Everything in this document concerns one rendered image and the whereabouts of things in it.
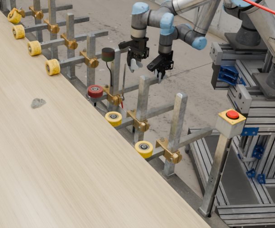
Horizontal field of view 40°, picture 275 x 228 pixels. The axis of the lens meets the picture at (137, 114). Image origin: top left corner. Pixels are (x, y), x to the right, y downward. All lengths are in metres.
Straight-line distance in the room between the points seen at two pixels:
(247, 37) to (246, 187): 0.95
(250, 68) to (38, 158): 1.33
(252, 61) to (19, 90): 1.35
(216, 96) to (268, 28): 2.14
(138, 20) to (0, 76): 0.81
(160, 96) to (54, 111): 1.94
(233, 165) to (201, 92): 1.25
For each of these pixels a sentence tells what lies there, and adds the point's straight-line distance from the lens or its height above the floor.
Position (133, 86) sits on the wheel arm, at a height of 0.86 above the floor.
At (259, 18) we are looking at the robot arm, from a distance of 1.71.
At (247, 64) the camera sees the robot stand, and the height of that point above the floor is 0.95.
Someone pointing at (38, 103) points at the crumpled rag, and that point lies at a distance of 1.90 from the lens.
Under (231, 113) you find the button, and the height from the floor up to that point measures 1.23.
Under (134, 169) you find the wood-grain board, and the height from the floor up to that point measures 0.90.
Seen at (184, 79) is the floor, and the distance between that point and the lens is 3.96.
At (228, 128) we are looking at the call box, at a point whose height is 1.19.
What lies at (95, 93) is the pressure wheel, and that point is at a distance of 1.97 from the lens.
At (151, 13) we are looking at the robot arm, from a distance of 1.79.
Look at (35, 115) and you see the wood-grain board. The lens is 1.84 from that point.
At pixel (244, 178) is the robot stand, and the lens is 2.65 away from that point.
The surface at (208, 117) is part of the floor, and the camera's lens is 3.48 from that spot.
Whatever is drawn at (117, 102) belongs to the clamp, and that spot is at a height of 0.84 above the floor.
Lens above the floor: 1.99
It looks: 36 degrees down
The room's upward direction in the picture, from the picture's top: 6 degrees clockwise
